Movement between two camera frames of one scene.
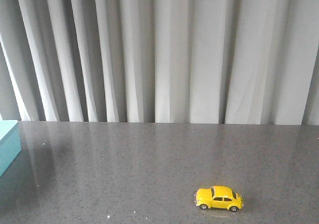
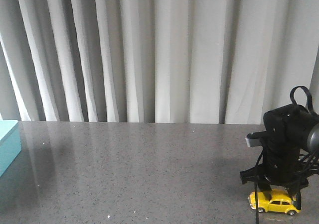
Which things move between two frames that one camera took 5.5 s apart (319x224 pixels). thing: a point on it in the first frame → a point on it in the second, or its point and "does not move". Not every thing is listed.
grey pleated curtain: x=187 y=54 does not move
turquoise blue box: x=10 y=143 does not move
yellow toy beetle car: x=218 y=197 → x=281 y=201
